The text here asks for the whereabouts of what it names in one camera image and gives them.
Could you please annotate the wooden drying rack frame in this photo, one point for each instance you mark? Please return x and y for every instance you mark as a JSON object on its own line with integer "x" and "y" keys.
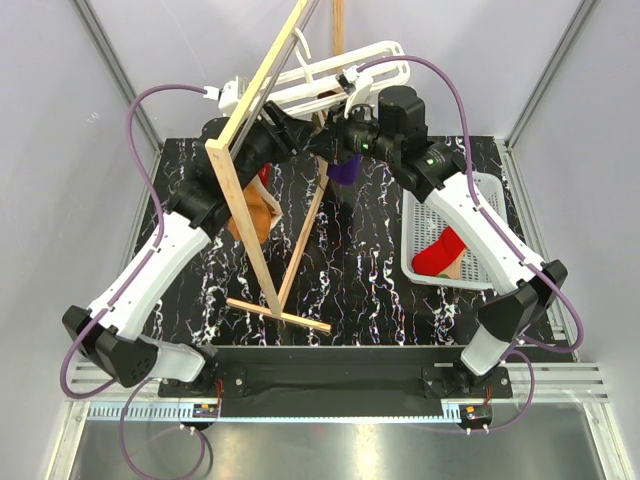
{"x": 223, "y": 150}

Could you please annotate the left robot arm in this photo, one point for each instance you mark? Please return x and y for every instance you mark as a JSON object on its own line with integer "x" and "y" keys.
{"x": 109, "y": 331}

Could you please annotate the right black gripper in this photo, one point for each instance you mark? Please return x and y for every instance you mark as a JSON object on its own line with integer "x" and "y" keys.
{"x": 335, "y": 130}

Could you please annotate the white plastic clip hanger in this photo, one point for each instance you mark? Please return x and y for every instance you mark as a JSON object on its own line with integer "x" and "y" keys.
{"x": 312, "y": 86}

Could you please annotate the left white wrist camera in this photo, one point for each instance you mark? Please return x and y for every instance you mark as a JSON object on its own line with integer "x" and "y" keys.
{"x": 229, "y": 95}

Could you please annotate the white perforated plastic basket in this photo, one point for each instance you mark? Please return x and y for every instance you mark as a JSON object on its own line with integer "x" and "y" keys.
{"x": 421, "y": 227}

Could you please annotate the black marble pattern mat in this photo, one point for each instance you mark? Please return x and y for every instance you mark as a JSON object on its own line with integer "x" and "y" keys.
{"x": 350, "y": 275}

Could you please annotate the grey metal rack rod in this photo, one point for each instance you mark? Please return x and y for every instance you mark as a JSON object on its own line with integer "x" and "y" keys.
{"x": 270, "y": 69}

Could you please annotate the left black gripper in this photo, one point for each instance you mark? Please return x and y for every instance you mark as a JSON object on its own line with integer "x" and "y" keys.
{"x": 289, "y": 135}

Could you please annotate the purple sock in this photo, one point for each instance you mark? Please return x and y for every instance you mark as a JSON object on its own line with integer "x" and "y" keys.
{"x": 347, "y": 173}

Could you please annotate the red sock with cream cuff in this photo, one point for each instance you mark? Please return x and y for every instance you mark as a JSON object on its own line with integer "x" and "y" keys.
{"x": 264, "y": 174}

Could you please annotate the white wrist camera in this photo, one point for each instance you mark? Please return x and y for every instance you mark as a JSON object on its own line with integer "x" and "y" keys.
{"x": 357, "y": 86}
{"x": 229, "y": 95}

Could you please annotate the red sock in basket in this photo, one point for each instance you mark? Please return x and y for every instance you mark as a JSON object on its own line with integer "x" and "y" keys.
{"x": 443, "y": 258}

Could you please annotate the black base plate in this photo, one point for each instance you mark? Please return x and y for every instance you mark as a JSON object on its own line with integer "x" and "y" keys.
{"x": 332, "y": 383}

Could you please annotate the orange sock with cream cuff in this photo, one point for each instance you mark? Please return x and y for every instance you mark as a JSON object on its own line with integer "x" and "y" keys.
{"x": 264, "y": 210}

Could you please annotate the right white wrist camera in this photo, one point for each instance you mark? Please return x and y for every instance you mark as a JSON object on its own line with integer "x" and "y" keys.
{"x": 357, "y": 86}

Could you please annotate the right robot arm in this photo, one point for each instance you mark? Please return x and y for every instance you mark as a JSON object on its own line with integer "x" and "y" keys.
{"x": 395, "y": 132}

